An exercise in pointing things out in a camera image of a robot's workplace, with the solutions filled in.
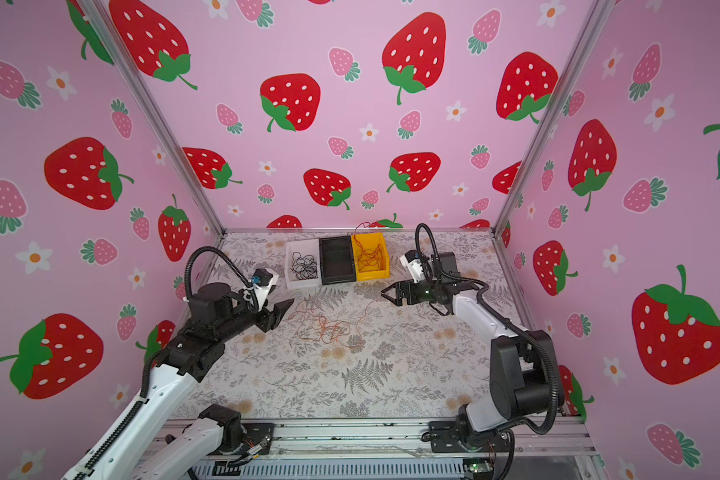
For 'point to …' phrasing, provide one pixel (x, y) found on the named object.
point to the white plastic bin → (308, 246)
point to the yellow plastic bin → (369, 241)
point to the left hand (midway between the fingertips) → (280, 291)
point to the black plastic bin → (337, 262)
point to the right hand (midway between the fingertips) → (392, 290)
